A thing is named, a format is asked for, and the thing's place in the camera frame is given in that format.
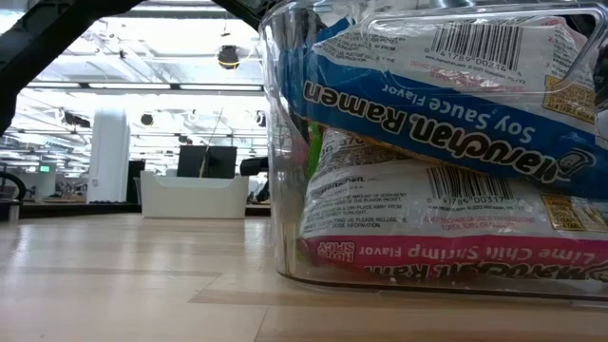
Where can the blue ramen packet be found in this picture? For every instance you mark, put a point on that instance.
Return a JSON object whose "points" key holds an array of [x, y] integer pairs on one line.
{"points": [[427, 123]]}

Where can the lime chili shrimp ramen packet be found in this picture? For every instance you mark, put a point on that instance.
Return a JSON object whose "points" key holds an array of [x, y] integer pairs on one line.
{"points": [[404, 209]]}

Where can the background black robot arm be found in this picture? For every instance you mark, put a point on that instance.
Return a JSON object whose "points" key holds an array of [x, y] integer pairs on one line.
{"points": [[262, 191]]}

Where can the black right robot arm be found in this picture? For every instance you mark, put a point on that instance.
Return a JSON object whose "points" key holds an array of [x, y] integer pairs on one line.
{"points": [[602, 81]]}

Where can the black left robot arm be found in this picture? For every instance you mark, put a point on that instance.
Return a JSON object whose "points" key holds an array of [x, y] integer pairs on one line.
{"points": [[47, 47]]}

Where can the large clear plastic bin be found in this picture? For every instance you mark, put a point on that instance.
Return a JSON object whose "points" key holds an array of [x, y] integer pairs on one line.
{"points": [[273, 190]]}

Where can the black background monitor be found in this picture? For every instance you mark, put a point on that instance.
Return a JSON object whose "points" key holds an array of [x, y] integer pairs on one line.
{"points": [[209, 161]]}

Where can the white plastic bin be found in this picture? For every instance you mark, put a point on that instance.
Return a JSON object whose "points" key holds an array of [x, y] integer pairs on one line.
{"points": [[190, 199]]}

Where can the long ceiling light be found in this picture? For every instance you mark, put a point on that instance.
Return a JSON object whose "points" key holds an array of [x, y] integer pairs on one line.
{"points": [[142, 86]]}

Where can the white pillar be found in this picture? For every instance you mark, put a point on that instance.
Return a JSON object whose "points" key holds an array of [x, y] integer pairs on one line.
{"points": [[110, 152]]}

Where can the green exit sign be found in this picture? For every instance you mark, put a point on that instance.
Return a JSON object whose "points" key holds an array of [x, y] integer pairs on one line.
{"points": [[44, 168]]}

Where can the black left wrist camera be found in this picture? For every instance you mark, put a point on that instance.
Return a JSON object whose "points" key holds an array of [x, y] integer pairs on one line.
{"points": [[254, 166]]}

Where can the silver ventilation duct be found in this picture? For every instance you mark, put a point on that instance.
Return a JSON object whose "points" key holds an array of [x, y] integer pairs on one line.
{"points": [[190, 9]]}

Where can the black aluminium rig frame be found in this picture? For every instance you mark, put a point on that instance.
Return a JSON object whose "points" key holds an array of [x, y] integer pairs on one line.
{"points": [[71, 211]]}

